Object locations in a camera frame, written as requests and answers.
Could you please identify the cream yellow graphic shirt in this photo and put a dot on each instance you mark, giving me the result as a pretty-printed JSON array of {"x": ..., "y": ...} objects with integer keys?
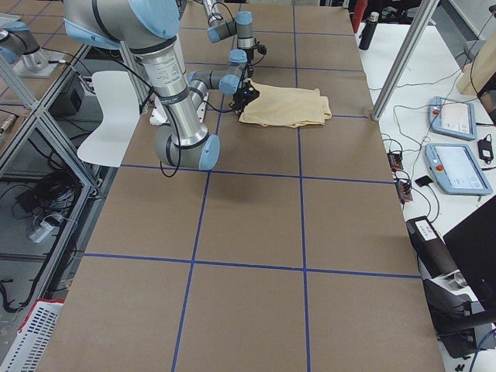
[{"x": 289, "y": 107}]

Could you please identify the black power adapter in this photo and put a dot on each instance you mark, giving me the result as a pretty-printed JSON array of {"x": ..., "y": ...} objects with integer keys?
[{"x": 485, "y": 151}]

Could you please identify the aluminium frame post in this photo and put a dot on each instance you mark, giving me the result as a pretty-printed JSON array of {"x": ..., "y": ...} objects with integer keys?
[{"x": 414, "y": 34}]

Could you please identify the red cylinder bottle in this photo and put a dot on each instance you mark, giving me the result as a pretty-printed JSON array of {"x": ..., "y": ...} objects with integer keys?
[{"x": 359, "y": 10}]

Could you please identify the blue teach pendant far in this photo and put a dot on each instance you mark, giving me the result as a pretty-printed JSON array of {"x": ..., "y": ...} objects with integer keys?
[{"x": 452, "y": 118}]

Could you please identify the blue teach pendant near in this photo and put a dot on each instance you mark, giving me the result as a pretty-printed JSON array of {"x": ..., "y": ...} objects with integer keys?
[{"x": 456, "y": 170}]

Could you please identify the blue teach pendant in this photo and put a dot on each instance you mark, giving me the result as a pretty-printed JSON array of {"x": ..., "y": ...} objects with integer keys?
[
  {"x": 456, "y": 170},
  {"x": 452, "y": 118}
]

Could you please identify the black monitor on stand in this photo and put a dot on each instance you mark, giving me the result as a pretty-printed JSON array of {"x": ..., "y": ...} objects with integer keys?
[{"x": 460, "y": 287}]

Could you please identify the black water bottle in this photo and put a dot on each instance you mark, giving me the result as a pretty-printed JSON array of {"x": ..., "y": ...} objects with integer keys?
[{"x": 368, "y": 31}]

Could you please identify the white perforated basket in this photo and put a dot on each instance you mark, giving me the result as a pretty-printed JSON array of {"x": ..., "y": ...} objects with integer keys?
[{"x": 33, "y": 336}]

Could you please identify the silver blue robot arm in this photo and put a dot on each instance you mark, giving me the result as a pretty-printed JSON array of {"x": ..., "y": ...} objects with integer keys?
[
  {"x": 150, "y": 30},
  {"x": 222, "y": 25}
]

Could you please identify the white power strip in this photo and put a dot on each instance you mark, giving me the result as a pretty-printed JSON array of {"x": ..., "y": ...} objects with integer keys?
[{"x": 43, "y": 230}]

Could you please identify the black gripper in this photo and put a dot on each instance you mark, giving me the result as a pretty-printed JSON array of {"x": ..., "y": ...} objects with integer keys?
[
  {"x": 242, "y": 98},
  {"x": 249, "y": 55}
]

